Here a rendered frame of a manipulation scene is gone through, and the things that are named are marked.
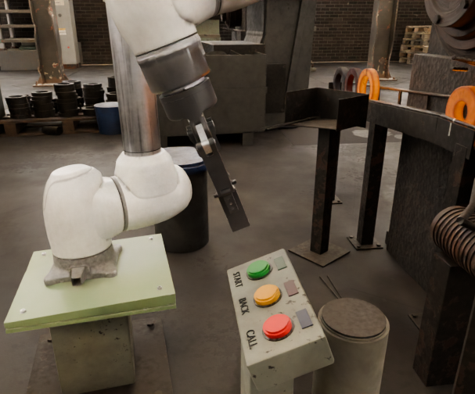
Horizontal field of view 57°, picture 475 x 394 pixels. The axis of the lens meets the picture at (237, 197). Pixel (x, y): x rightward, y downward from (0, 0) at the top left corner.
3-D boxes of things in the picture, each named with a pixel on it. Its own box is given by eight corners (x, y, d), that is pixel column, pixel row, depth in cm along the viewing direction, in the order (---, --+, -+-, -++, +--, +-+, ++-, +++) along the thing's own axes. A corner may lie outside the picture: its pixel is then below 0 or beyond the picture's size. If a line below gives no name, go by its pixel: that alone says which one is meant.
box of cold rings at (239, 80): (245, 123, 453) (246, 43, 424) (265, 145, 378) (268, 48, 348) (142, 128, 435) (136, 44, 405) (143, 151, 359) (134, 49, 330)
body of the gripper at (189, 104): (210, 79, 58) (235, 143, 61) (206, 72, 65) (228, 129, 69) (156, 100, 58) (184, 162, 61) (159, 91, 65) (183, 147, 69)
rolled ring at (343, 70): (344, 66, 225) (350, 66, 225) (332, 67, 243) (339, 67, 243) (343, 103, 230) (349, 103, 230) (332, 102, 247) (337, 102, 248)
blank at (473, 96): (456, 85, 140) (447, 85, 139) (491, 84, 125) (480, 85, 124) (451, 134, 143) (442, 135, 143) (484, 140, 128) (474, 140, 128)
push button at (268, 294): (278, 288, 70) (275, 279, 69) (284, 303, 66) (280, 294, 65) (254, 298, 70) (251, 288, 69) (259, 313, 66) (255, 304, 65)
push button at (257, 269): (269, 264, 77) (266, 256, 76) (274, 277, 73) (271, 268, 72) (247, 272, 77) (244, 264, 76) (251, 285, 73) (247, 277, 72)
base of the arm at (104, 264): (38, 294, 107) (34, 274, 106) (58, 254, 128) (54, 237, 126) (115, 284, 110) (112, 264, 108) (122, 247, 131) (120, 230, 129)
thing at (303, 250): (307, 234, 221) (317, 87, 194) (351, 252, 203) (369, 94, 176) (279, 247, 208) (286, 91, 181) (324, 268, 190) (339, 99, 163)
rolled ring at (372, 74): (354, 82, 213) (361, 82, 213) (360, 116, 208) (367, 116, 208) (368, 59, 196) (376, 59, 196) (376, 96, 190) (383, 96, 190)
